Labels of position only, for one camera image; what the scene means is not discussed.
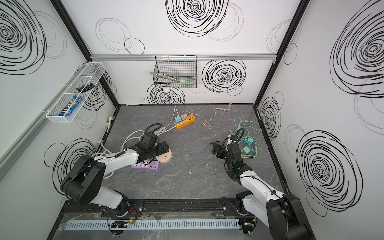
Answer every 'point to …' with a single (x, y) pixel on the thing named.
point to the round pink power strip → (164, 157)
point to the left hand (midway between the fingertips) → (166, 148)
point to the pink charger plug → (184, 116)
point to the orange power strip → (190, 119)
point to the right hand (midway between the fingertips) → (219, 145)
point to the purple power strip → (147, 165)
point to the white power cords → (137, 133)
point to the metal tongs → (169, 76)
